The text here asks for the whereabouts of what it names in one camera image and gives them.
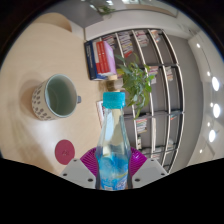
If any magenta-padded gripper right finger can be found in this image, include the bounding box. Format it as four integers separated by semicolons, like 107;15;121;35
128;147;169;190

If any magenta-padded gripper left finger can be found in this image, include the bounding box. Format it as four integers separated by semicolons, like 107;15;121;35
59;147;100;190

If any clear bottle with blue cap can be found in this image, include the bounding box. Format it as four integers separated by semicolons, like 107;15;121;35
94;91;133;192

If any flat round red coaster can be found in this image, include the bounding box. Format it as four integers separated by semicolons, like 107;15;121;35
54;139;76;166

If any green patterned ceramic mug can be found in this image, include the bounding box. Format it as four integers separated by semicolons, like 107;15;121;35
31;73;82;122

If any grey bookshelf unit with books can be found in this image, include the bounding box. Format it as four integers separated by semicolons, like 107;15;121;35
99;28;186;174

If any group of ceiling lights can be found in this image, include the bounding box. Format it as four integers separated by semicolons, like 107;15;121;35
194;41;223;155

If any green potted plant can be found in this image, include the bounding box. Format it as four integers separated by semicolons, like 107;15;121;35
105;53;156;120

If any dark blue book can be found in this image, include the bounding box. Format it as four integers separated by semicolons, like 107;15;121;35
84;40;108;82

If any red book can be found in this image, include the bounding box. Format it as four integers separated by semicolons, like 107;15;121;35
95;41;108;77

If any pink-covered book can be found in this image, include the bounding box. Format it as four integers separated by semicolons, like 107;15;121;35
102;40;118;77

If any light wooden chair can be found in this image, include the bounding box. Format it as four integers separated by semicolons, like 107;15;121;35
33;12;73;33

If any small potted plant by window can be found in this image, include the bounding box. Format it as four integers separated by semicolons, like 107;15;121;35
89;0;116;16

